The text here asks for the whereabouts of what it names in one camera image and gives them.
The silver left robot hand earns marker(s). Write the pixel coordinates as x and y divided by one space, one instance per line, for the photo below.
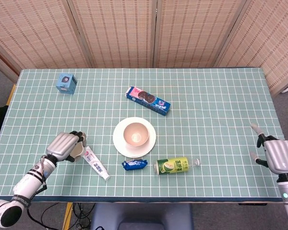
60 145

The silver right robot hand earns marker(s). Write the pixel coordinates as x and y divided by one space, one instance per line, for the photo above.
282 155

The white paper cup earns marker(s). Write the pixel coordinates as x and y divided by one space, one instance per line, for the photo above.
77 151

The white round plate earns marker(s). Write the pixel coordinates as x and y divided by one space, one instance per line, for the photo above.
124 149

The beige plastic bowl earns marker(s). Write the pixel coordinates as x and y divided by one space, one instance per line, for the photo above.
134 136

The white toothpaste tube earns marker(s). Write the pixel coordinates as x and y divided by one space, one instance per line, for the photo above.
96 165

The small blue cube box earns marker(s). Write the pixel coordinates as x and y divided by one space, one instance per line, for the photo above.
66 83

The yellow table leg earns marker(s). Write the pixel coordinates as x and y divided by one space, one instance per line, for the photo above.
67 215

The blue snack packet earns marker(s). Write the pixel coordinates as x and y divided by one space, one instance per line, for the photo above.
134 164

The green checked tablecloth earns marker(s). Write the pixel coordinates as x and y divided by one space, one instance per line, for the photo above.
206 107

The blue cookie box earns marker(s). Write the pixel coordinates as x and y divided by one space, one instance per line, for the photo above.
146 99

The dark blue seat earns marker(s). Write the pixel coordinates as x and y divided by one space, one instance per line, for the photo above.
141 215

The green label tea bottle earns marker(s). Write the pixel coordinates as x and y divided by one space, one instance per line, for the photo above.
172 166

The bamboo folding screen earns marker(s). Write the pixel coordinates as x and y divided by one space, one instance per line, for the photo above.
115 31

